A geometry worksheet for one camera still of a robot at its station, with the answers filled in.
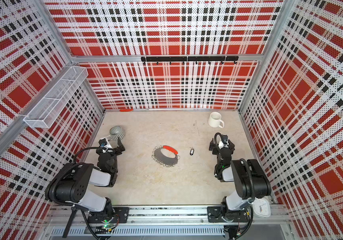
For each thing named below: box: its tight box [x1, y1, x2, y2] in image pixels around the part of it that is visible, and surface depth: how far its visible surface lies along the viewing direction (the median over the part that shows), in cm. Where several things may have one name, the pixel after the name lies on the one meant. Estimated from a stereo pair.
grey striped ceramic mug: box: [107, 125, 126, 141], surface depth 107 cm
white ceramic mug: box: [208, 111, 225, 129], surface depth 109 cm
